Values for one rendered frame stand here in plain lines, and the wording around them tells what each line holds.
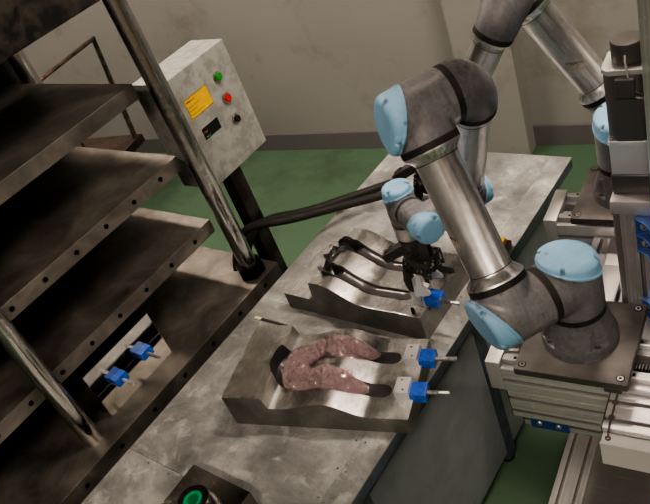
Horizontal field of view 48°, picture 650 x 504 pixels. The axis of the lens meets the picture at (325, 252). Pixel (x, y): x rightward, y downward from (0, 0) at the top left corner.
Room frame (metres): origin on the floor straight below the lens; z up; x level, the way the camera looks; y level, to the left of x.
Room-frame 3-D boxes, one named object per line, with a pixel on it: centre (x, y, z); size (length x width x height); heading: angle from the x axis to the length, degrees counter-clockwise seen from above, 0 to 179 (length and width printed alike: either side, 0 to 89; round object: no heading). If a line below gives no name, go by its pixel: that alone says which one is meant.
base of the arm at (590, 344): (1.01, -0.42, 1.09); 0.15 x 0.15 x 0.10
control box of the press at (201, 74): (2.35, 0.20, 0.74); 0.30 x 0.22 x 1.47; 131
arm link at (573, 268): (1.01, -0.41, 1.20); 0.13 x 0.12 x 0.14; 99
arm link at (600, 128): (1.39, -0.75, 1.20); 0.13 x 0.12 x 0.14; 152
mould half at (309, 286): (1.68, -0.10, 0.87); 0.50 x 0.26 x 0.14; 41
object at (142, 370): (1.93, 0.84, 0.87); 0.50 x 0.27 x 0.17; 41
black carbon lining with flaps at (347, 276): (1.67, -0.10, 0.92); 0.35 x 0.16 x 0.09; 41
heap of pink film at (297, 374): (1.39, 0.11, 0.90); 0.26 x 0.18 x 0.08; 58
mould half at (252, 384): (1.38, 0.12, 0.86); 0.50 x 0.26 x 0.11; 58
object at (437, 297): (1.44, -0.23, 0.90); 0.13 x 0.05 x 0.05; 41
